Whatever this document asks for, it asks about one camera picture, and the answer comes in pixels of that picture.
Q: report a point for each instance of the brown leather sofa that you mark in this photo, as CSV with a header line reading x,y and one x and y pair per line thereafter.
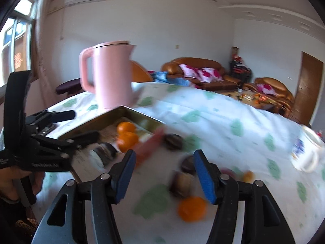
x,y
203,62

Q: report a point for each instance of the brown wooden door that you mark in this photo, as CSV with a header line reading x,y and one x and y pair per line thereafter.
x,y
308,89

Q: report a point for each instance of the window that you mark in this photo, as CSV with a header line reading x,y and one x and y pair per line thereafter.
x,y
12,43

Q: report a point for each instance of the brown leather armchair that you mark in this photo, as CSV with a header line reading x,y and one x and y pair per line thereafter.
x,y
279,83

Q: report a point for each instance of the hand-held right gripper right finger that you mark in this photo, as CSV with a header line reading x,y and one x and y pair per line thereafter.
x,y
205,178

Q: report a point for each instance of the wooden coffee table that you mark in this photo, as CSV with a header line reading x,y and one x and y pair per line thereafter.
x,y
254,99

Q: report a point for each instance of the floral pink pillow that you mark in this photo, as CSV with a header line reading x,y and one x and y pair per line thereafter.
x,y
186,70
265,88
210,74

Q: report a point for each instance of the brown leather chair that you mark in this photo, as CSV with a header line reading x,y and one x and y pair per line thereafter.
x,y
139,72

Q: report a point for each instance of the white printed mug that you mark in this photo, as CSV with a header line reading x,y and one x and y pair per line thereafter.
x,y
304,150

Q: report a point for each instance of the pink metal tin box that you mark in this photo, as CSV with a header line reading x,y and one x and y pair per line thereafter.
x,y
142,120

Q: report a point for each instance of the black smartphone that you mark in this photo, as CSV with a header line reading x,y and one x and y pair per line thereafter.
x,y
47,129

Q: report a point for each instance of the pink electric kettle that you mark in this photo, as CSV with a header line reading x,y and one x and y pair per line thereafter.
x,y
111,76

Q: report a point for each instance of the dark maroon stool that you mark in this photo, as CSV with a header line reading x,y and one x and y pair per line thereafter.
x,y
67,86

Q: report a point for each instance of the orange mandarin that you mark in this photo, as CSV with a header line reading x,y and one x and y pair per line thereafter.
x,y
126,128
191,208
127,142

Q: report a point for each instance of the dark brown wrinkled fruit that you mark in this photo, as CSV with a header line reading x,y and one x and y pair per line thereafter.
x,y
173,141

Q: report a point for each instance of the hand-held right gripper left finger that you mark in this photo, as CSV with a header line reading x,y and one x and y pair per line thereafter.
x,y
125,175

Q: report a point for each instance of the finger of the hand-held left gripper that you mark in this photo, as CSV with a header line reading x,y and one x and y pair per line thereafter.
x,y
83,137
61,116

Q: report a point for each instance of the white cloud-print tablecloth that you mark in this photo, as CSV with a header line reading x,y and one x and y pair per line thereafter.
x,y
228,137

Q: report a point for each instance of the person's left hand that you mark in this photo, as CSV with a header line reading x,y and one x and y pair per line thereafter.
x,y
10,183

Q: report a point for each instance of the small orange fruit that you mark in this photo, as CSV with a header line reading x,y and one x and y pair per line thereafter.
x,y
248,176

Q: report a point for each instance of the dark purple round fruit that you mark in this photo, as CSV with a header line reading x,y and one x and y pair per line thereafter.
x,y
188,164

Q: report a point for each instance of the blue cloth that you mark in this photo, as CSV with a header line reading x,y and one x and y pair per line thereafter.
x,y
162,77

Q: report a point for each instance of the light curtain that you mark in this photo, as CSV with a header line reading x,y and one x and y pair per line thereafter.
x,y
42,43

